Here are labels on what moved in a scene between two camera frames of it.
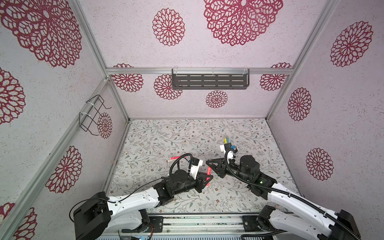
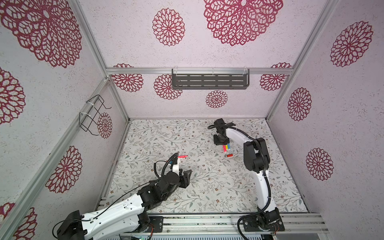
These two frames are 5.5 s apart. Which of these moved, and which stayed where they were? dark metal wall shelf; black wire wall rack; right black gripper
Moved: right black gripper
Stayed: dark metal wall shelf; black wire wall rack
